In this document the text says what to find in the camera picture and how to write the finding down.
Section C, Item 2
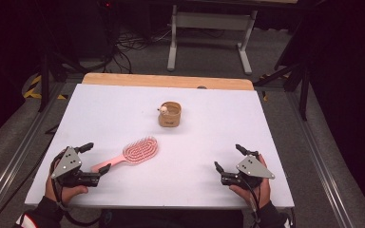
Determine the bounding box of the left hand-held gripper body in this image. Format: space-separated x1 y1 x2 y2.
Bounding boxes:
50 145 103 188

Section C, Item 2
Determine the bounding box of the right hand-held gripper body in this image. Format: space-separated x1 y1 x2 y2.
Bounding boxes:
221 154 276 191

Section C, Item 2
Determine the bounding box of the pink hairbrush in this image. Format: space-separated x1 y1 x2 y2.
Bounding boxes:
90 136 159 174

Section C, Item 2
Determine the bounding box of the person's right hand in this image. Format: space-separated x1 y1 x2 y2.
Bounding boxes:
228 178 272 209

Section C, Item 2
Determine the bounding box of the person's left hand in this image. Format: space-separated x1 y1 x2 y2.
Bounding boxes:
45 176 89 206

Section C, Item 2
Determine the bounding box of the person's dark clothed body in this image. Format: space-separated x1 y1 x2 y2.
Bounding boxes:
99 208 245 228

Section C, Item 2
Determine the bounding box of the yellow black hazard tape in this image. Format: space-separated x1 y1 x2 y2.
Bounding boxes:
23 74 68 101

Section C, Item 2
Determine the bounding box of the black tripod stand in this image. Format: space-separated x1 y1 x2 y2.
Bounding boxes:
37 50 89 112
254 60 310 122

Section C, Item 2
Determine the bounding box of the right hand-held gripper cable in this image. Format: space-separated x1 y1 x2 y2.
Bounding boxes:
240 180 264 228

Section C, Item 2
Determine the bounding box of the aluminium floor rail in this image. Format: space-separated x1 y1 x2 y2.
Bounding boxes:
286 91 355 228
0 83 66 228

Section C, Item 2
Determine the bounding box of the tangle of black floor cables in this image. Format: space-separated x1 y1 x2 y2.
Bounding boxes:
113 29 172 74

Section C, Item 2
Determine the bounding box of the grey metal table frame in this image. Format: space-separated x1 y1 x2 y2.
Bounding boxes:
166 4 259 76

